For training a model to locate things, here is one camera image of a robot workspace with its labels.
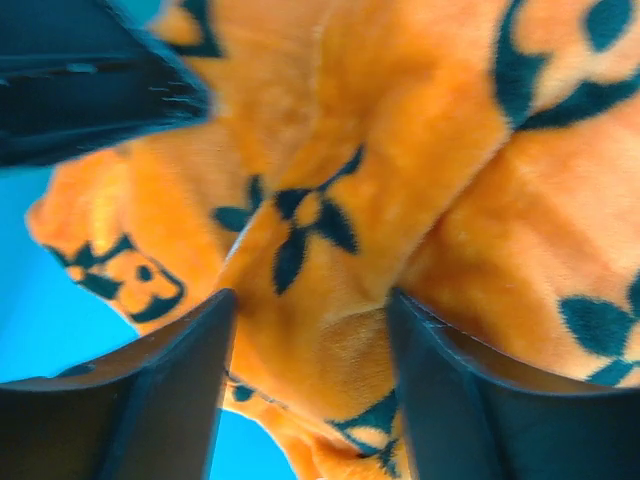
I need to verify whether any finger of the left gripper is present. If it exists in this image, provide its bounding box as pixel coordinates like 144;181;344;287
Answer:
1;1;211;168

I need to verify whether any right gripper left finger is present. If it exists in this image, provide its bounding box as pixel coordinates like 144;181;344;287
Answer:
1;289;236;480

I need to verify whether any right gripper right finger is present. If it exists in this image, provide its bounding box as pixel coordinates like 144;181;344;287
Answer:
387;289;639;480

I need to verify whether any orange patterned pillowcase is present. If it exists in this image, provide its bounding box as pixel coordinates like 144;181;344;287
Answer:
27;1;639;479

